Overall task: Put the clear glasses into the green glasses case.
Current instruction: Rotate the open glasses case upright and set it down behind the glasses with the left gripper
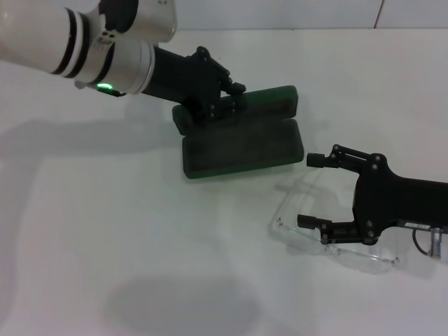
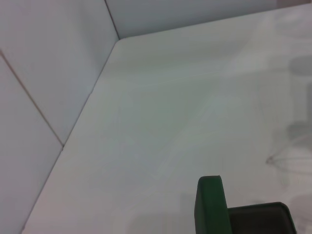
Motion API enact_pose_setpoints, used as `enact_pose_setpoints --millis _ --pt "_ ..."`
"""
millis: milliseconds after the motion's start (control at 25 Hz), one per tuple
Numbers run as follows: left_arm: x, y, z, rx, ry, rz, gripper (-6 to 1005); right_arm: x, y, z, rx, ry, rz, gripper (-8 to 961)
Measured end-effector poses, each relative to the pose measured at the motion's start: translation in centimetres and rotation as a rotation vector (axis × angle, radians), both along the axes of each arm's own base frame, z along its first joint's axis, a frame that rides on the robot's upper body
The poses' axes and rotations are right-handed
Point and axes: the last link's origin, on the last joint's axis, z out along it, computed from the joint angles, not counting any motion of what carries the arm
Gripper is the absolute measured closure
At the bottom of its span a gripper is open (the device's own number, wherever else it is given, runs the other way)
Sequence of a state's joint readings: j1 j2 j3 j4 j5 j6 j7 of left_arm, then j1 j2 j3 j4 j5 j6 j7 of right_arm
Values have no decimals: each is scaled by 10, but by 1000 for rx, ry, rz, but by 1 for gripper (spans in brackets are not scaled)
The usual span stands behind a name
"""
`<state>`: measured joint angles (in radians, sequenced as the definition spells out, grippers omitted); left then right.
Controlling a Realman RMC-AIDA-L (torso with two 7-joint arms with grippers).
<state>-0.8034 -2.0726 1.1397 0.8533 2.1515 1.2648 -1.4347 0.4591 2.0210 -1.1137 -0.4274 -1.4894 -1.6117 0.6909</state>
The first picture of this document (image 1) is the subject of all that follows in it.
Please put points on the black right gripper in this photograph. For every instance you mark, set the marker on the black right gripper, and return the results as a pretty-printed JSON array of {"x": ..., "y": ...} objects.
[{"x": 402, "y": 199}]

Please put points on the green glasses case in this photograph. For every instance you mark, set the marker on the green glasses case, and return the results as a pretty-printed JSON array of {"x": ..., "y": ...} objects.
[{"x": 245, "y": 150}]

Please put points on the clear white glasses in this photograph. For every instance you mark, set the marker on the clear white glasses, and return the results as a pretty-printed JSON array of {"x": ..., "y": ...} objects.
[{"x": 301, "y": 232}]

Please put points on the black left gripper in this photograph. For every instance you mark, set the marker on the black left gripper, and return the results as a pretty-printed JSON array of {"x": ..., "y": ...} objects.
[{"x": 175, "y": 77}]

